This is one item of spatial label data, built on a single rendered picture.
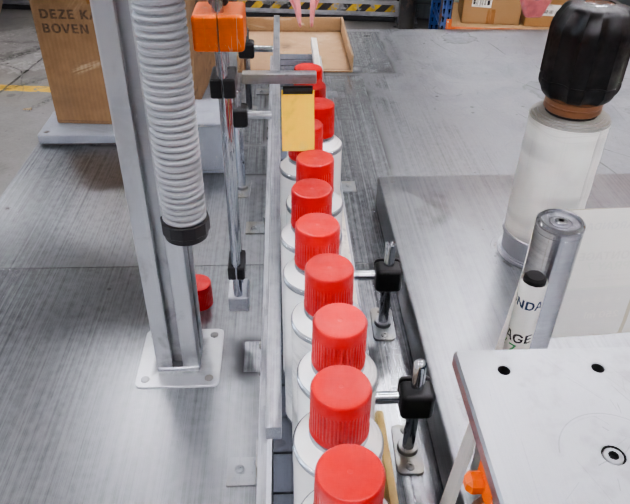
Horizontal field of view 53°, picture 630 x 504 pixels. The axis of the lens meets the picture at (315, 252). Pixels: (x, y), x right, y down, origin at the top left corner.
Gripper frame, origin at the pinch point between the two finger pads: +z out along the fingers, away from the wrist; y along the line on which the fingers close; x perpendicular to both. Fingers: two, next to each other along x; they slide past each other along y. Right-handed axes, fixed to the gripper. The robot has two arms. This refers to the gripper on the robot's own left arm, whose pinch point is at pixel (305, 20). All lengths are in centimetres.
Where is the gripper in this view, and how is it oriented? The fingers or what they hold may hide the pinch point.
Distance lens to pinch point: 99.8
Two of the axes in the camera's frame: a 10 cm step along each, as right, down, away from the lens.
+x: -0.2, 0.7, 10.0
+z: 0.4, 10.0, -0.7
